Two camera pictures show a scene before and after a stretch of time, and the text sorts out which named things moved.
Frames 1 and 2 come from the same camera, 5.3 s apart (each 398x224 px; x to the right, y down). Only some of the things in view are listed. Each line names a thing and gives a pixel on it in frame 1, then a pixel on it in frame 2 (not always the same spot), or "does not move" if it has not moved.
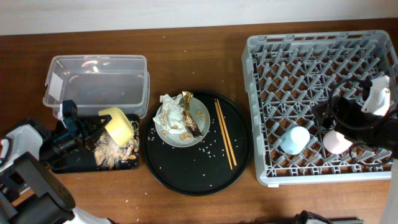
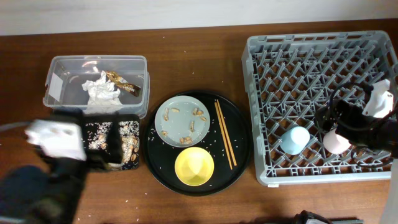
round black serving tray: (209, 166) does not move
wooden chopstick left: (224, 136) does not move
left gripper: (84, 130) → (95, 162)
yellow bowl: (119, 127) → (194, 166)
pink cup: (335, 142) does not move
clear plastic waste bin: (96, 82) does not move
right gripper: (350, 109) does not move
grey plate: (198, 112) does not move
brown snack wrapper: (189, 120) → (123, 83)
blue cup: (295, 140) does not move
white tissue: (171, 114) → (102, 97)
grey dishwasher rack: (286, 75) does not move
